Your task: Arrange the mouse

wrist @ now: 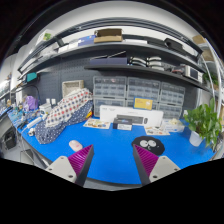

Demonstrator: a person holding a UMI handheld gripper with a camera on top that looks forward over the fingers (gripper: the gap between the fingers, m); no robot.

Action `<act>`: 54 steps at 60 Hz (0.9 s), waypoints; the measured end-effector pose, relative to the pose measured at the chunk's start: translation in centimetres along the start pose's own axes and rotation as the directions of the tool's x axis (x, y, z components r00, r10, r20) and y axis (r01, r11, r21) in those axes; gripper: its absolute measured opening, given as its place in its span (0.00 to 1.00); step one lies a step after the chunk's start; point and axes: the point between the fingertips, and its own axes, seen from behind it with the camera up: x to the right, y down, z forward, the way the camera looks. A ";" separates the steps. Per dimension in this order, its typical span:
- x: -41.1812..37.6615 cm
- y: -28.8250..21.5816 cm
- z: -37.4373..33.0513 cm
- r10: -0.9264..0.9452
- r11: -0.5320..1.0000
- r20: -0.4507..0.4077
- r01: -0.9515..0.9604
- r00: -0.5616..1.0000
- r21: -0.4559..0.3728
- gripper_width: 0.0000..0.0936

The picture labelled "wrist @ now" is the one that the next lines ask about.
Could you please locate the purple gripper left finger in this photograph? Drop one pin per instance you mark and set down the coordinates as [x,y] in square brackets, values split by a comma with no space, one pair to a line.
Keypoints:
[75,167]

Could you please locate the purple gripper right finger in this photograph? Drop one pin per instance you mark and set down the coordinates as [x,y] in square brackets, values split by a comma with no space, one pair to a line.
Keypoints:
[151,167]

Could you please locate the black round cartoon mouse pad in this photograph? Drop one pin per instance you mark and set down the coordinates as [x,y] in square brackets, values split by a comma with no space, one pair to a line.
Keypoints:
[150,143]

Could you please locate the illustrated leaflet right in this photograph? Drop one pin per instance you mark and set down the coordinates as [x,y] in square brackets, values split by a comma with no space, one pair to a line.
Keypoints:
[155,131]

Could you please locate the illustrated leaflet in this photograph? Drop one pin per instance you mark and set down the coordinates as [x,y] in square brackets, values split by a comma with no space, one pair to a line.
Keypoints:
[155,131]
[96,123]

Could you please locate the blue desk mat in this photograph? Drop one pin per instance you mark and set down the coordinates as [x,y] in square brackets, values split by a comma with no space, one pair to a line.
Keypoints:
[113,159]

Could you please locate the white box near plant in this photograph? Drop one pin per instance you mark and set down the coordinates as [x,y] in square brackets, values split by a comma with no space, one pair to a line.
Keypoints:
[173,125]

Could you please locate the illustrated leaflet left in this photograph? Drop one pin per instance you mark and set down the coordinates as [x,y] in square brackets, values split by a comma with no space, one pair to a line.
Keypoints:
[96,123]

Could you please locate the white long keyboard box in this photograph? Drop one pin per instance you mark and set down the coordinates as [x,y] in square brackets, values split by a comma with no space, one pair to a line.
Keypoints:
[138,116]

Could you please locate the small black product box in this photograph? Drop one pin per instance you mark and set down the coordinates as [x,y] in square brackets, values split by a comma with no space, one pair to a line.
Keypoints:
[122,124]

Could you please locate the white power strip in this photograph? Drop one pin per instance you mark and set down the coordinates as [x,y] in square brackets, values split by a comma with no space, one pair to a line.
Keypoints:
[34,122]

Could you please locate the polka dot fabric bundle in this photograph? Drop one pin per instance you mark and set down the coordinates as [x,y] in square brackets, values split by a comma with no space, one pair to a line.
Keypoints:
[75,108]

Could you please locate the yellow card box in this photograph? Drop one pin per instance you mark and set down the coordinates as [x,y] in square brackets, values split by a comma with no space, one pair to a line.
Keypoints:
[143,103]

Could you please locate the green potted plant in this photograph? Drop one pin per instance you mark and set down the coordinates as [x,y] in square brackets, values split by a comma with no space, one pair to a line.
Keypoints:
[205,122]

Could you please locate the grey drawer organizer right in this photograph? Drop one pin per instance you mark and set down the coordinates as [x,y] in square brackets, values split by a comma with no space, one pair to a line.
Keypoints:
[171,100]

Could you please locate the grey drawer organizer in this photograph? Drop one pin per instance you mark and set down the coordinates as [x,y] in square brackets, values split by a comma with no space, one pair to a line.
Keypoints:
[143,88]
[108,90]
[171,100]

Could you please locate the purple bag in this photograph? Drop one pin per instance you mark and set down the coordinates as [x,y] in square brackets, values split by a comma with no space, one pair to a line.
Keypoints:
[30,103]

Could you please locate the grey drawer organizer middle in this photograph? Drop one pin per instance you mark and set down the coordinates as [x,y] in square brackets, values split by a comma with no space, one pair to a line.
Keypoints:
[143,88]

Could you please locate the white wicker basket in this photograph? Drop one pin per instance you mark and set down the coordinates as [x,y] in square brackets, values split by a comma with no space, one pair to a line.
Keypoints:
[69,86]

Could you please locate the grey drawer organizer left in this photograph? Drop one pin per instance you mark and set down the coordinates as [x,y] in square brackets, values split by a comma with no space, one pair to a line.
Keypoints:
[108,90]

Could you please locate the dark blue flat box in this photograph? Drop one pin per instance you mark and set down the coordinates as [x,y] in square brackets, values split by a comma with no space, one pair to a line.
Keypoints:
[109,61]

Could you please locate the cardboard box on top shelf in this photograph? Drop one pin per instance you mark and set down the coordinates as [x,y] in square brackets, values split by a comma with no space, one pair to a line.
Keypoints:
[108,35]

